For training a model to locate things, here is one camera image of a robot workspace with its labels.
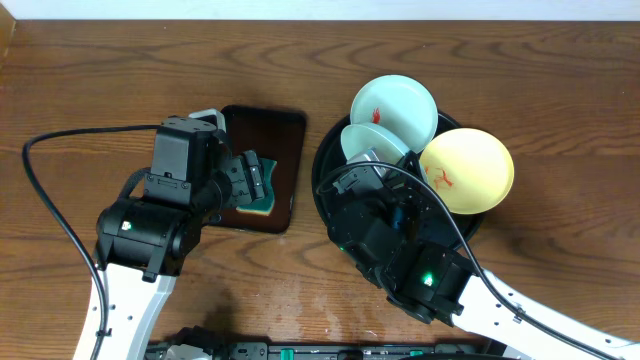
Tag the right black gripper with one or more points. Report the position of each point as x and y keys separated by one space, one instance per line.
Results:
x=409 y=189

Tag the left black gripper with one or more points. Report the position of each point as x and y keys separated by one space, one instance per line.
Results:
x=252 y=176

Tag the green scouring sponge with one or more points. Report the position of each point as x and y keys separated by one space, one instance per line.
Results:
x=265 y=205

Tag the yellow plate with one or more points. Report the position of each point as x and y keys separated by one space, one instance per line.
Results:
x=470 y=170

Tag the light blue plate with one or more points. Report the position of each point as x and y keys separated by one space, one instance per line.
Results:
x=356 y=138
x=400 y=104

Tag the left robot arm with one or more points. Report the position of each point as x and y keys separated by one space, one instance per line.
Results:
x=143 y=242

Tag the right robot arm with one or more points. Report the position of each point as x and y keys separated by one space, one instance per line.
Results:
x=406 y=242

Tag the black rectangular tray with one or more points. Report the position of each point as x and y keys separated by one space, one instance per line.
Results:
x=277 y=137

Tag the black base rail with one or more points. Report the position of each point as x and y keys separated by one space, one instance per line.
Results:
x=200 y=343

